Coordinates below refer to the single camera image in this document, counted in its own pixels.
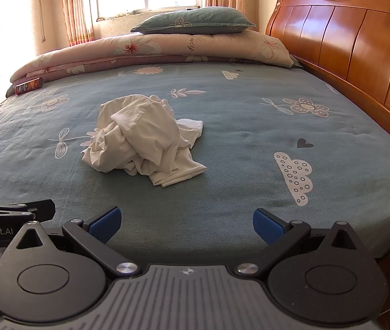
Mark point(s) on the wooden bed frame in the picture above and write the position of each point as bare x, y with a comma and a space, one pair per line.
353, 34

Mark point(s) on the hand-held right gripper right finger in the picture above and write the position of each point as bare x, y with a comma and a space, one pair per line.
267, 224

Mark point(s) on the teal pillow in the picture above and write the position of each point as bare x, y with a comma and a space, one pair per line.
195, 20

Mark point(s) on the white long-sleeved printed shirt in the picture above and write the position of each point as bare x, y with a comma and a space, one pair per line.
140, 137

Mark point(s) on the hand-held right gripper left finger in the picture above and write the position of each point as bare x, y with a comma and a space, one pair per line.
105, 225

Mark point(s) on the blue patterned bed sheet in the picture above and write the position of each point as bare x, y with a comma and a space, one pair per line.
243, 151

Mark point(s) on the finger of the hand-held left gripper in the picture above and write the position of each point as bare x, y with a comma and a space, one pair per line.
42, 209

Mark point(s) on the red snack can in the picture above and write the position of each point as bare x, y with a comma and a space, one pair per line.
28, 87

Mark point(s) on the pink floral pillow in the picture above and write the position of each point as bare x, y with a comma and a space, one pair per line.
147, 50

